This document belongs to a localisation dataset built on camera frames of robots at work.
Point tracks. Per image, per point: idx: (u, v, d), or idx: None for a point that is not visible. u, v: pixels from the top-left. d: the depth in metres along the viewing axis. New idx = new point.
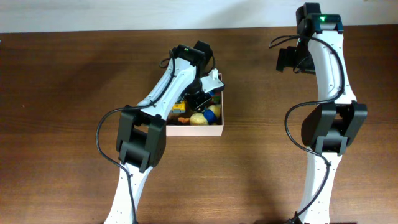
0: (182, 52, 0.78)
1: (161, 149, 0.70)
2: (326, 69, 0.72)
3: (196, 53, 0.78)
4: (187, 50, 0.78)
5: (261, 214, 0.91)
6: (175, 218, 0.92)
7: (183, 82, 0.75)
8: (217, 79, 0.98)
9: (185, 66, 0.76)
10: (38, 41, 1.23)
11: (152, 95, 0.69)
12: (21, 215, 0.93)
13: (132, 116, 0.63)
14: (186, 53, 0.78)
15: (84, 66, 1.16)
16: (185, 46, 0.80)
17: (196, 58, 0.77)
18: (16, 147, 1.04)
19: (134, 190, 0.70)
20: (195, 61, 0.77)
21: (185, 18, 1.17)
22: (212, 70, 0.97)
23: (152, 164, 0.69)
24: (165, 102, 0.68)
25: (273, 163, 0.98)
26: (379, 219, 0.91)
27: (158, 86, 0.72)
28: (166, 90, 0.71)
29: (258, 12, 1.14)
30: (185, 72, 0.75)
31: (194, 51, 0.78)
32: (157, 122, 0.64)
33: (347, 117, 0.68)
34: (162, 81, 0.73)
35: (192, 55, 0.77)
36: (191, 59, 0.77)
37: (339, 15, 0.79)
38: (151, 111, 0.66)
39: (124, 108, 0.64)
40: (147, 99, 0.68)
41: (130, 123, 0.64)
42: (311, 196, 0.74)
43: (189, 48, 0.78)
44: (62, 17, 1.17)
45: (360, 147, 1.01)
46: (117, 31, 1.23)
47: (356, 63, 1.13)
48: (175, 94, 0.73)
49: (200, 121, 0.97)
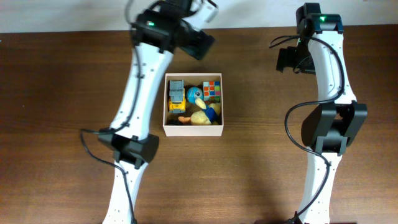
0: (146, 31, 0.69)
1: (154, 145, 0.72)
2: (326, 70, 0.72)
3: (162, 30, 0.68)
4: (152, 25, 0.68)
5: (261, 214, 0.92)
6: (175, 218, 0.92)
7: (155, 76, 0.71)
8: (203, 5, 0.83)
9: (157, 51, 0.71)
10: (34, 40, 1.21)
11: (124, 111, 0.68)
12: (21, 216, 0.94)
13: (109, 139, 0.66)
14: (152, 30, 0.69)
15: (83, 65, 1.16)
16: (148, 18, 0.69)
17: (168, 33, 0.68)
18: (16, 147, 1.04)
19: (130, 187, 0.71)
20: (164, 45, 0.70)
21: None
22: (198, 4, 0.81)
23: (148, 160, 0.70)
24: (139, 117, 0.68)
25: (273, 164, 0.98)
26: (377, 219, 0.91)
27: (130, 95, 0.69)
28: (138, 100, 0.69)
29: (259, 12, 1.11)
30: (153, 67, 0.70)
31: (159, 25, 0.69)
32: (137, 145, 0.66)
33: (347, 117, 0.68)
34: (131, 89, 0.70)
35: (160, 30, 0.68)
36: (161, 36, 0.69)
37: (339, 15, 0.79)
38: (126, 132, 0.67)
39: (101, 133, 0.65)
40: (120, 119, 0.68)
41: (110, 144, 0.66)
42: (311, 196, 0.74)
43: (153, 22, 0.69)
44: (59, 16, 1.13)
45: (361, 147, 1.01)
46: (115, 30, 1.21)
47: (356, 64, 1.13)
48: (150, 98, 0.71)
49: (202, 119, 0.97)
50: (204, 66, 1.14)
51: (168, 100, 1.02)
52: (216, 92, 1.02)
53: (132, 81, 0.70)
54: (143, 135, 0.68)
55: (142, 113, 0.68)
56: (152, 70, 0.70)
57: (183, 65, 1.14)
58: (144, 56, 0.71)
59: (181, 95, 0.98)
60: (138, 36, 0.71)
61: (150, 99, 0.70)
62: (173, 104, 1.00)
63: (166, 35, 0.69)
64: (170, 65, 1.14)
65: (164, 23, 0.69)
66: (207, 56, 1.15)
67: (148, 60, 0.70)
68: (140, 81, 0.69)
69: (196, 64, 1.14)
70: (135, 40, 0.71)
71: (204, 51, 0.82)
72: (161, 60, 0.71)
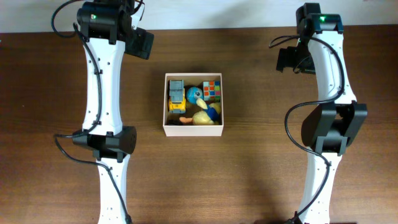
0: (91, 23, 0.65)
1: (130, 136, 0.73)
2: (326, 70, 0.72)
3: (108, 19, 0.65)
4: (95, 17, 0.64)
5: (261, 214, 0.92)
6: (175, 218, 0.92)
7: (114, 68, 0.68)
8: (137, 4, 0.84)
9: (107, 43, 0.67)
10: (32, 40, 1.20)
11: (92, 109, 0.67)
12: (22, 216, 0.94)
13: (85, 140, 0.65)
14: (97, 23, 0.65)
15: (82, 65, 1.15)
16: (90, 10, 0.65)
17: (115, 21, 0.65)
18: (16, 147, 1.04)
19: (117, 182, 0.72)
20: (114, 35, 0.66)
21: (183, 18, 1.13)
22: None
23: (128, 151, 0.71)
24: (109, 113, 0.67)
25: (273, 163, 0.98)
26: (378, 219, 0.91)
27: (94, 93, 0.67)
28: (102, 97, 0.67)
29: (259, 13, 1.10)
30: (110, 60, 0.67)
31: (103, 15, 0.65)
32: (113, 140, 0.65)
33: (347, 117, 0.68)
34: (93, 87, 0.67)
35: (106, 20, 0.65)
36: (108, 25, 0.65)
37: (339, 15, 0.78)
38: (99, 130, 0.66)
39: (74, 136, 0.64)
40: (89, 119, 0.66)
41: (86, 145, 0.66)
42: (311, 196, 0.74)
43: (96, 14, 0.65)
44: (57, 16, 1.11)
45: (360, 147, 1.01)
46: None
47: (356, 64, 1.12)
48: (115, 91, 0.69)
49: (204, 120, 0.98)
50: (204, 66, 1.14)
51: (168, 100, 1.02)
52: (216, 92, 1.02)
53: (92, 79, 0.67)
54: (117, 129, 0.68)
55: (110, 108, 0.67)
56: (109, 63, 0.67)
57: (183, 66, 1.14)
58: (97, 50, 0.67)
59: (181, 95, 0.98)
60: (84, 31, 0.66)
61: (115, 93, 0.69)
62: (173, 104, 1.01)
63: (115, 22, 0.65)
64: (170, 65, 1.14)
65: (107, 12, 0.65)
66: (207, 56, 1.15)
67: (102, 53, 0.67)
68: (99, 76, 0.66)
69: (196, 64, 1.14)
70: (83, 37, 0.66)
71: (148, 47, 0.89)
72: (115, 51, 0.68)
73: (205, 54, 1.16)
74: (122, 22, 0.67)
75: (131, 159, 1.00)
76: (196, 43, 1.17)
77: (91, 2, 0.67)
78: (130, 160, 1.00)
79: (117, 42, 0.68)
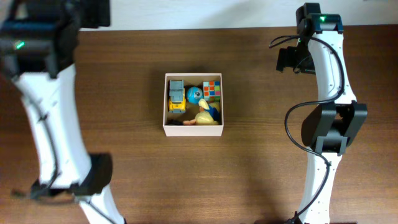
0: (18, 54, 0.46)
1: (105, 162, 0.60)
2: (326, 69, 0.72)
3: (37, 43, 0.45)
4: (20, 45, 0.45)
5: (260, 214, 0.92)
6: (175, 218, 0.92)
7: (63, 107, 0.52)
8: None
9: (45, 78, 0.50)
10: None
11: (46, 159, 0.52)
12: (21, 216, 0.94)
13: (47, 193, 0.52)
14: (26, 52, 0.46)
15: (81, 65, 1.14)
16: (9, 33, 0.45)
17: (49, 40, 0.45)
18: (15, 147, 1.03)
19: (102, 208, 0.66)
20: (53, 61, 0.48)
21: (185, 18, 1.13)
22: None
23: (104, 184, 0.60)
24: (69, 162, 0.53)
25: (273, 164, 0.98)
26: (378, 219, 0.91)
27: (43, 144, 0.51)
28: (56, 147, 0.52)
29: (259, 12, 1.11)
30: (55, 98, 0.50)
31: (30, 36, 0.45)
32: (81, 189, 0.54)
33: (347, 117, 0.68)
34: (40, 136, 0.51)
35: (37, 42, 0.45)
36: (40, 50, 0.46)
37: (339, 15, 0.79)
38: (62, 180, 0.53)
39: (32, 194, 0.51)
40: (46, 170, 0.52)
41: (50, 196, 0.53)
42: (311, 196, 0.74)
43: (21, 39, 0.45)
44: None
45: (360, 147, 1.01)
46: (114, 30, 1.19)
47: (357, 63, 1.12)
48: (76, 132, 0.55)
49: (208, 120, 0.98)
50: (204, 66, 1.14)
51: (168, 100, 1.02)
52: (216, 92, 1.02)
53: (37, 128, 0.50)
54: (84, 173, 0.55)
55: (69, 156, 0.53)
56: (55, 102, 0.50)
57: (183, 66, 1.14)
58: (33, 86, 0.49)
59: (181, 95, 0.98)
60: (12, 65, 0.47)
61: (73, 136, 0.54)
62: (173, 104, 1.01)
63: (48, 48, 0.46)
64: (171, 65, 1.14)
65: (37, 34, 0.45)
66: (208, 56, 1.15)
67: (42, 90, 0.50)
68: (45, 124, 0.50)
69: (196, 64, 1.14)
70: (10, 73, 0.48)
71: (107, 12, 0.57)
72: (60, 86, 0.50)
73: (205, 53, 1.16)
74: (61, 42, 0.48)
75: (131, 159, 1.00)
76: (196, 43, 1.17)
77: (10, 17, 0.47)
78: (130, 160, 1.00)
79: (60, 73, 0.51)
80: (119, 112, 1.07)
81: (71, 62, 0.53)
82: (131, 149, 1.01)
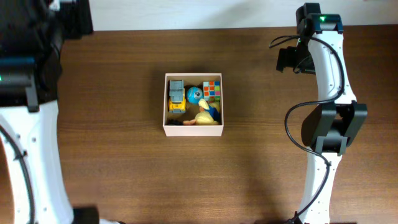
0: (1, 85, 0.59)
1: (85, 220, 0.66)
2: (326, 69, 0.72)
3: (20, 78, 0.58)
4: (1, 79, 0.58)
5: (260, 214, 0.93)
6: (175, 218, 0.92)
7: (43, 145, 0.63)
8: None
9: (25, 111, 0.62)
10: None
11: (22, 208, 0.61)
12: None
13: None
14: (10, 85, 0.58)
15: (81, 65, 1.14)
16: None
17: (30, 76, 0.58)
18: None
19: None
20: (32, 94, 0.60)
21: (185, 18, 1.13)
22: None
23: None
24: (46, 208, 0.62)
25: (273, 164, 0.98)
26: (377, 219, 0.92)
27: (20, 182, 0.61)
28: (34, 188, 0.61)
29: (259, 12, 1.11)
30: (36, 137, 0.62)
31: (13, 73, 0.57)
32: None
33: (347, 117, 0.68)
34: (17, 175, 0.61)
35: (19, 77, 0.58)
36: (22, 83, 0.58)
37: (339, 15, 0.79)
38: None
39: None
40: (22, 219, 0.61)
41: None
42: (311, 196, 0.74)
43: (1, 74, 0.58)
44: None
45: (360, 147, 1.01)
46: (114, 31, 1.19)
47: (356, 63, 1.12)
48: (54, 170, 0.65)
49: (208, 120, 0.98)
50: (204, 66, 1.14)
51: (168, 100, 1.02)
52: (216, 92, 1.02)
53: (14, 166, 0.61)
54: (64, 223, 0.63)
55: (47, 202, 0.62)
56: (35, 139, 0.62)
57: (183, 66, 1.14)
58: (15, 125, 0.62)
59: (181, 95, 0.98)
60: None
61: (50, 173, 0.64)
62: (173, 104, 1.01)
63: (30, 81, 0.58)
64: (171, 65, 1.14)
65: (18, 67, 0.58)
66: (208, 56, 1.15)
67: (22, 128, 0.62)
68: (24, 162, 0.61)
69: (196, 64, 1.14)
70: None
71: (87, 20, 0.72)
72: (40, 124, 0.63)
73: (205, 53, 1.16)
74: (46, 81, 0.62)
75: (131, 159, 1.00)
76: (196, 43, 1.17)
77: None
78: (130, 160, 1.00)
79: (40, 106, 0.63)
80: (119, 112, 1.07)
81: (51, 96, 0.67)
82: (131, 149, 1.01)
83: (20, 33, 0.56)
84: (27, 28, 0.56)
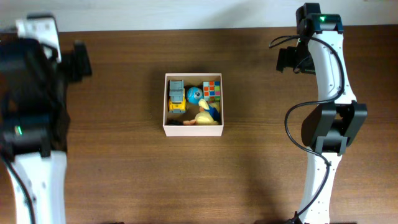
0: (16, 139, 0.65)
1: None
2: (326, 69, 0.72)
3: (33, 130, 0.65)
4: (19, 132, 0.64)
5: (260, 214, 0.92)
6: (175, 218, 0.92)
7: (52, 188, 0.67)
8: (44, 22, 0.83)
9: (40, 160, 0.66)
10: None
11: None
12: None
13: None
14: (24, 137, 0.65)
15: None
16: (12, 126, 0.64)
17: (44, 129, 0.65)
18: None
19: None
20: (44, 145, 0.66)
21: (185, 18, 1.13)
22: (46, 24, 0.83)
23: None
24: None
25: (273, 164, 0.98)
26: (378, 219, 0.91)
27: None
28: None
29: (259, 12, 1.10)
30: (46, 181, 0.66)
31: (28, 126, 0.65)
32: None
33: (347, 117, 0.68)
34: (24, 218, 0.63)
35: (33, 130, 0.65)
36: (37, 136, 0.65)
37: (339, 15, 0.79)
38: None
39: None
40: None
41: None
42: (311, 196, 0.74)
43: (20, 127, 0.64)
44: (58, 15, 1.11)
45: (361, 147, 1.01)
46: (114, 30, 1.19)
47: (356, 64, 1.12)
48: (60, 216, 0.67)
49: (208, 120, 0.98)
50: (204, 66, 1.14)
51: (168, 100, 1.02)
52: (216, 92, 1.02)
53: (22, 209, 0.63)
54: None
55: None
56: (44, 185, 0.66)
57: (183, 66, 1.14)
58: (28, 173, 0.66)
59: (181, 95, 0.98)
60: (10, 150, 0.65)
61: (56, 219, 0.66)
62: (173, 104, 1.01)
63: (43, 134, 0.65)
64: (170, 65, 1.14)
65: (33, 121, 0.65)
66: (207, 56, 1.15)
67: (35, 177, 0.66)
68: (33, 205, 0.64)
69: (196, 64, 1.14)
70: (7, 158, 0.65)
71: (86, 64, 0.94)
72: (50, 168, 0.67)
73: (205, 54, 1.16)
74: (56, 130, 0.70)
75: (131, 159, 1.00)
76: (196, 43, 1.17)
77: (9, 111, 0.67)
78: (130, 160, 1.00)
79: (51, 155, 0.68)
80: (119, 112, 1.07)
81: (61, 148, 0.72)
82: (131, 149, 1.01)
83: (31, 93, 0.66)
84: (37, 88, 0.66)
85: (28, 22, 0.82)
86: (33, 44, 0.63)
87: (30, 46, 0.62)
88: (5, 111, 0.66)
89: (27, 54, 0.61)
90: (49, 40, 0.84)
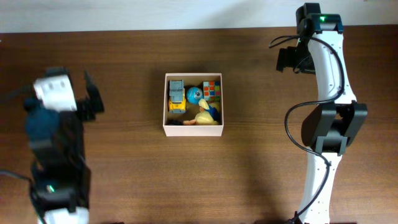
0: (49, 199, 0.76)
1: None
2: (326, 69, 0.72)
3: (62, 195, 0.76)
4: (53, 191, 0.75)
5: (260, 214, 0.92)
6: (175, 218, 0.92)
7: None
8: (59, 83, 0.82)
9: (68, 214, 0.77)
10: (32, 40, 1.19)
11: None
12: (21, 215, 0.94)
13: None
14: (54, 196, 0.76)
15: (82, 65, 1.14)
16: (47, 188, 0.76)
17: (71, 190, 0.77)
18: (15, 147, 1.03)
19: None
20: (70, 200, 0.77)
21: (184, 18, 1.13)
22: (61, 83, 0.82)
23: None
24: None
25: (273, 164, 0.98)
26: (378, 219, 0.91)
27: None
28: None
29: (259, 12, 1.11)
30: None
31: (58, 191, 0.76)
32: None
33: (347, 117, 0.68)
34: None
35: (61, 193, 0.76)
36: (65, 196, 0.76)
37: (339, 15, 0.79)
38: None
39: None
40: None
41: None
42: (311, 196, 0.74)
43: (53, 187, 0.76)
44: (58, 15, 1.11)
45: (360, 147, 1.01)
46: (114, 30, 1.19)
47: (356, 64, 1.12)
48: None
49: (208, 120, 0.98)
50: (204, 66, 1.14)
51: (168, 100, 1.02)
52: (216, 92, 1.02)
53: None
54: None
55: None
56: None
57: (183, 66, 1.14)
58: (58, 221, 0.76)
59: (181, 95, 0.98)
60: (45, 206, 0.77)
61: None
62: (173, 104, 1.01)
63: (71, 193, 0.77)
64: (171, 65, 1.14)
65: (61, 191, 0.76)
66: (207, 56, 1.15)
67: None
68: None
69: (196, 64, 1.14)
70: (42, 210, 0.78)
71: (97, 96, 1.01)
72: (76, 219, 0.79)
73: (205, 54, 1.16)
74: (83, 190, 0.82)
75: (131, 160, 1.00)
76: (196, 43, 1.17)
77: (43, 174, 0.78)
78: (130, 160, 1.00)
79: (78, 211, 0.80)
80: (119, 112, 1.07)
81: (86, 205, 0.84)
82: (131, 149, 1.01)
83: (55, 162, 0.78)
84: (63, 153, 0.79)
85: (46, 82, 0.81)
86: (56, 124, 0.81)
87: (53, 123, 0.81)
88: (40, 173, 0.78)
89: (52, 132, 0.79)
90: (64, 100, 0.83)
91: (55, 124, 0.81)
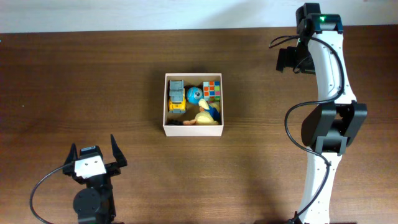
0: None
1: None
2: (326, 70, 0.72)
3: None
4: None
5: (261, 214, 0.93)
6: (175, 218, 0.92)
7: None
8: (87, 160, 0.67)
9: None
10: (32, 40, 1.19)
11: None
12: (20, 215, 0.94)
13: None
14: None
15: (83, 65, 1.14)
16: None
17: None
18: (15, 148, 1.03)
19: None
20: None
21: (184, 18, 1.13)
22: (91, 160, 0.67)
23: None
24: None
25: (273, 164, 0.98)
26: (377, 218, 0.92)
27: None
28: None
29: (259, 12, 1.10)
30: None
31: None
32: None
33: (347, 117, 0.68)
34: None
35: None
36: None
37: (339, 15, 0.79)
38: None
39: None
40: None
41: None
42: (311, 196, 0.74)
43: None
44: (58, 15, 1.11)
45: (360, 147, 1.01)
46: (114, 31, 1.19)
47: (356, 64, 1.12)
48: None
49: (208, 120, 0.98)
50: (204, 66, 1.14)
51: (168, 100, 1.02)
52: (216, 92, 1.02)
53: None
54: None
55: None
56: None
57: (183, 66, 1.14)
58: None
59: (181, 95, 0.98)
60: None
61: None
62: (173, 104, 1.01)
63: None
64: (170, 65, 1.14)
65: None
66: (207, 56, 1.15)
67: None
68: None
69: (196, 64, 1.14)
70: None
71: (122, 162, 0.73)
72: None
73: (205, 54, 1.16)
74: None
75: (131, 160, 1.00)
76: (196, 43, 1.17)
77: None
78: (130, 160, 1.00)
79: None
80: (119, 113, 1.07)
81: None
82: (131, 149, 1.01)
83: None
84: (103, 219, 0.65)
85: (79, 162, 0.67)
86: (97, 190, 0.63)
87: (96, 203, 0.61)
88: None
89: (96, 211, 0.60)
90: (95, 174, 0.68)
91: (98, 202, 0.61)
